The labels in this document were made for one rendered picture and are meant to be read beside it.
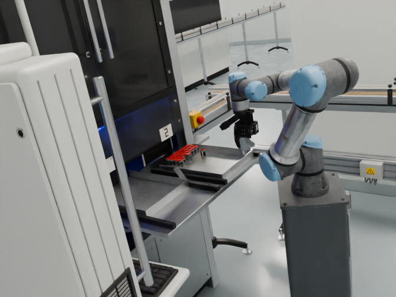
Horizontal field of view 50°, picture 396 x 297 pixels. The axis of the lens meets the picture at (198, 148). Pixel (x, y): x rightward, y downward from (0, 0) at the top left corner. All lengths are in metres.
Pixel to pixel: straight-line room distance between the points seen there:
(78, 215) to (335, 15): 2.44
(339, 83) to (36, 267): 0.97
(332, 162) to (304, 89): 1.43
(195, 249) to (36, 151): 1.56
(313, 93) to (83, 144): 0.68
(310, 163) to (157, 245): 0.83
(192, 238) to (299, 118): 1.10
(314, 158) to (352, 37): 1.51
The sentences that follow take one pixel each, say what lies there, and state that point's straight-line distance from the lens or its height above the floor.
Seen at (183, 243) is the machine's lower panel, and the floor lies 0.43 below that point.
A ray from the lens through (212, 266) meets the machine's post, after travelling 2.51.
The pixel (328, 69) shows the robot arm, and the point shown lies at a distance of 1.34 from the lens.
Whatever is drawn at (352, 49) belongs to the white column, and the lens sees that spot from 3.08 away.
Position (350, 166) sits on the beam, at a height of 0.49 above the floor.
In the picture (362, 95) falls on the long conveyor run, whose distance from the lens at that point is 2.49.
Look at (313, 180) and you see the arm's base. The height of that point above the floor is 0.86.
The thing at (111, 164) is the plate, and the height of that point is 1.02.
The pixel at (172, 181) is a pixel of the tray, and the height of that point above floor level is 0.89.
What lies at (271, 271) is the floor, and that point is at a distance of 2.65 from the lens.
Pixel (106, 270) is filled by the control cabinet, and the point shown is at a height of 1.05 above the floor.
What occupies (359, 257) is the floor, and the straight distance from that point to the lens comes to 2.75.
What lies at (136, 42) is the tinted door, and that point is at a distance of 1.87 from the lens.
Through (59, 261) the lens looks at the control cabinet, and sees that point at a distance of 1.03.
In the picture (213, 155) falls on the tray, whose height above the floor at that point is 0.88.
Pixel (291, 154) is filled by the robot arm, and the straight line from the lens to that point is 1.56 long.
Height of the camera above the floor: 1.64
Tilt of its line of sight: 21 degrees down
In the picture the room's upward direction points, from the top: 10 degrees counter-clockwise
